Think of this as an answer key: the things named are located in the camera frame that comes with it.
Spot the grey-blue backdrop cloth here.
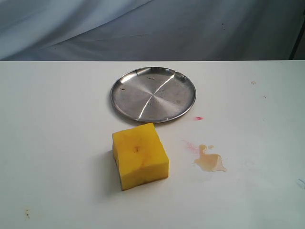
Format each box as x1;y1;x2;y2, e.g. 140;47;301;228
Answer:
0;0;305;61

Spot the yellow sponge block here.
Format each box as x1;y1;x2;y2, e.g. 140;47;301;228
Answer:
112;123;169;190

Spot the round stainless steel plate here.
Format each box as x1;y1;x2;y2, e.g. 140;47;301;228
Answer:
110;67;197;123

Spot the brown liquid spill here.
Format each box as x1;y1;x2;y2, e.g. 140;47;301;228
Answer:
193;145;227;172

